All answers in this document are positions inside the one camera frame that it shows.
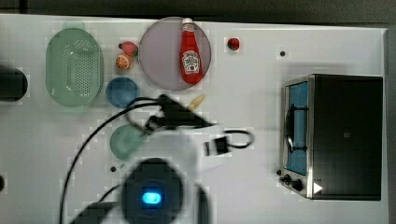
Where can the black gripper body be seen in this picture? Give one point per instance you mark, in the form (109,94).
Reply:
(174,116)

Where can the peeled toy banana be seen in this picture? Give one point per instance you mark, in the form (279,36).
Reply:
(196,102)

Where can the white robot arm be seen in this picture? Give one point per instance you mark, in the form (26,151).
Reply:
(162,180)

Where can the green mug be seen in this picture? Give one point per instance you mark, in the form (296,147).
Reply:
(125,141)

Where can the red ketchup bottle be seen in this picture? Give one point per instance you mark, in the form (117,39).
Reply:
(189,54)

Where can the blue bowl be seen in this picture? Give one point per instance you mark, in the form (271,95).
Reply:
(120,91)

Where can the purple round plate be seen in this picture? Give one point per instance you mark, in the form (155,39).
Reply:
(158,54)

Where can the toy orange half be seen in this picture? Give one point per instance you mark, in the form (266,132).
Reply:
(123,61)

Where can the toy strawberry large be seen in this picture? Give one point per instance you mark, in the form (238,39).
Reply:
(129,48)

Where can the small red toy strawberry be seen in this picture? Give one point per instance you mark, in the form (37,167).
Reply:
(233,44)

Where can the green perforated colander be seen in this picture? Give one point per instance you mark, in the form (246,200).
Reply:
(74,68)

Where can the black toaster oven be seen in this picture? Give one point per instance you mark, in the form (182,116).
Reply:
(332,137)

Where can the black frying pan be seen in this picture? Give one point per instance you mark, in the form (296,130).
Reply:
(13,84)

